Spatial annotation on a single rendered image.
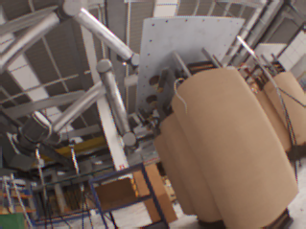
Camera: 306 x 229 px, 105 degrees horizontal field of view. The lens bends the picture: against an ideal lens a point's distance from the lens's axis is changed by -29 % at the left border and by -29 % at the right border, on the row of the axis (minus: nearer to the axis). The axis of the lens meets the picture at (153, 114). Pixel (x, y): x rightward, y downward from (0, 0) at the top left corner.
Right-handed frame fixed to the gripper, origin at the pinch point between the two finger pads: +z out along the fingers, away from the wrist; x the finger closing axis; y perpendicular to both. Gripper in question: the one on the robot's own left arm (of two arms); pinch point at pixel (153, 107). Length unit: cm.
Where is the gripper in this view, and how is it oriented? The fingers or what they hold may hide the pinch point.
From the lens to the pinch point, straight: 148.9
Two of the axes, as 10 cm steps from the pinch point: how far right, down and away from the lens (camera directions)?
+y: -5.5, -7.5, 3.7
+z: 8.1, -5.8, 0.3
